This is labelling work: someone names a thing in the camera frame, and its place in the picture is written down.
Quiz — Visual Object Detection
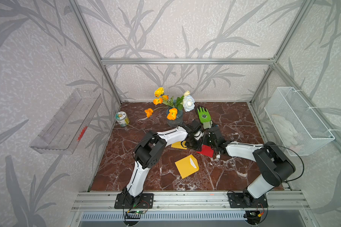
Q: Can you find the red envelope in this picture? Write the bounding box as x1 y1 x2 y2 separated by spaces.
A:
197 145 214 158

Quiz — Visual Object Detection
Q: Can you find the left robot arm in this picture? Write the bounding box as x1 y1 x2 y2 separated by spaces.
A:
123 120 204 199

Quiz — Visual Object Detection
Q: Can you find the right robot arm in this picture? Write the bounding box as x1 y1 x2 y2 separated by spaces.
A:
205 126 296 202

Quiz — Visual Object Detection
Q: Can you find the yellow envelope near vase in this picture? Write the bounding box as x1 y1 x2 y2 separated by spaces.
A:
171 141 187 149

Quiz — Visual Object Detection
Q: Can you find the yellow envelope front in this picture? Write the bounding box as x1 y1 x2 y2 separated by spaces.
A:
175 155 199 179

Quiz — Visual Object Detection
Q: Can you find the green work glove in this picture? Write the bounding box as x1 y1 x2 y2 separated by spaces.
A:
197 106 213 130

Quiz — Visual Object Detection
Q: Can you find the blue glass vase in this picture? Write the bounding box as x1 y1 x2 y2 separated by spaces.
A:
167 107 183 127

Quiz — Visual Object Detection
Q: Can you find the artificial flower bouquet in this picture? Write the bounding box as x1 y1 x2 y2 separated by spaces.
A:
153 87 195 112

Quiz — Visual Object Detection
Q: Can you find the small tin can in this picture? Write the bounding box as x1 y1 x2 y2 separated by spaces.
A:
115 111 130 127

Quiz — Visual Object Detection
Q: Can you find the white cloth in basket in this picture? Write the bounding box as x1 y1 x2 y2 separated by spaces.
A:
271 114 298 147

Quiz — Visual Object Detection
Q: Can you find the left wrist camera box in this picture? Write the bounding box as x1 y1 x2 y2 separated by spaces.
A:
194 131 204 141

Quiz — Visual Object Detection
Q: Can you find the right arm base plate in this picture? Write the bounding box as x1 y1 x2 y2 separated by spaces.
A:
227 191 269 209

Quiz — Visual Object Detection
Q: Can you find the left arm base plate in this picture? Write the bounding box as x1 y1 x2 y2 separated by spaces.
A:
114 193 154 210

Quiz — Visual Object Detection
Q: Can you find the white wire basket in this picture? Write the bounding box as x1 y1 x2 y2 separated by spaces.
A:
264 87 335 156

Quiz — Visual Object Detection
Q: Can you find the aluminium front rail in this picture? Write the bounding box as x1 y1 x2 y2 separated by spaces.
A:
71 191 311 212

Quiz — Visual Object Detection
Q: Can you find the clear plastic wall shelf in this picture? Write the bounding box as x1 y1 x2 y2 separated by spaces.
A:
30 89 103 155

